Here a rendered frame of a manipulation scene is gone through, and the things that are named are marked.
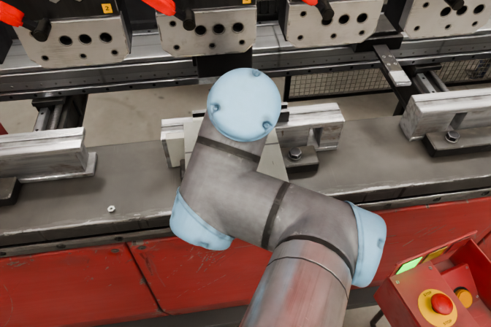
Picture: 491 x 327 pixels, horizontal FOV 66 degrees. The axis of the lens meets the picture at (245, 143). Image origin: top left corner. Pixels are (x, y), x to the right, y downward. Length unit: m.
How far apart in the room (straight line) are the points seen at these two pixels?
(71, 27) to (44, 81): 0.46
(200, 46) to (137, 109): 1.72
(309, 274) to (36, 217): 0.66
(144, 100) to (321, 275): 2.12
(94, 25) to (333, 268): 0.47
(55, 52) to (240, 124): 0.37
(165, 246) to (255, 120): 0.59
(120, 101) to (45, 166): 1.56
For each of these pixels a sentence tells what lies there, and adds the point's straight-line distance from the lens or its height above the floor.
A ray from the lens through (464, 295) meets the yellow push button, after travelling 0.97.
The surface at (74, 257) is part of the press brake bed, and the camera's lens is 0.96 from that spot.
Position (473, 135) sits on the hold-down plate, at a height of 0.91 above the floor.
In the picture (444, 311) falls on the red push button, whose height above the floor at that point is 0.81.
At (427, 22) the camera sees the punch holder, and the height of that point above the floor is 1.21.
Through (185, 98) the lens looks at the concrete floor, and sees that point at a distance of 2.33.
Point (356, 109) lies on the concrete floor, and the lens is 2.33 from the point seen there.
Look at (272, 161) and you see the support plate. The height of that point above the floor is 1.00.
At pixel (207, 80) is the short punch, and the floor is 1.09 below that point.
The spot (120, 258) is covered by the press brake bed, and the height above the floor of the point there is 0.70.
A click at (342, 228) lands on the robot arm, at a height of 1.23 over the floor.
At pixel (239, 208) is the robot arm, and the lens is 0.38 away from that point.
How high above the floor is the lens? 1.54
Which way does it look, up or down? 49 degrees down
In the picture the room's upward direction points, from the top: straight up
